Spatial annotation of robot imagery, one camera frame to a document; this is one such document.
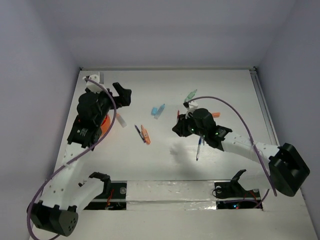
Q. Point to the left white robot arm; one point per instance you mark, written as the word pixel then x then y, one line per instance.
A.
pixel 57 204

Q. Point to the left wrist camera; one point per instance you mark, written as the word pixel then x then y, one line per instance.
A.
pixel 92 79

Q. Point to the purple gel pen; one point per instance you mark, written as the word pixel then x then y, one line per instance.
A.
pixel 140 133

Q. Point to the orange pen holder cup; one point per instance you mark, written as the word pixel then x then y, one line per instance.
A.
pixel 105 125

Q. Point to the light blue highlighter cap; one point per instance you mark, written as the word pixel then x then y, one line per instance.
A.
pixel 154 111

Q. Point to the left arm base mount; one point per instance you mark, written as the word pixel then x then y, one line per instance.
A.
pixel 114 200

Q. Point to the blue ballpoint pen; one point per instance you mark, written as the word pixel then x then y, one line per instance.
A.
pixel 200 143

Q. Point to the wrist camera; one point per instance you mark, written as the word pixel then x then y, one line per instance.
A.
pixel 92 79
pixel 191 106

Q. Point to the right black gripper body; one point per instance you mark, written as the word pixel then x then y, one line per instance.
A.
pixel 187 126

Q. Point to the small orange cap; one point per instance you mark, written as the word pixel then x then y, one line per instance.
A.
pixel 216 114

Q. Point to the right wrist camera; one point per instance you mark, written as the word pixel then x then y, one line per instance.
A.
pixel 191 106

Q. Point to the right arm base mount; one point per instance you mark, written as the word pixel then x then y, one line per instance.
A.
pixel 230 195

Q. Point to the light blue highlighter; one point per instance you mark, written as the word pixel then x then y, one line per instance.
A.
pixel 159 111

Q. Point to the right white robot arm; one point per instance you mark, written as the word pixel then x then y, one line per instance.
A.
pixel 284 165

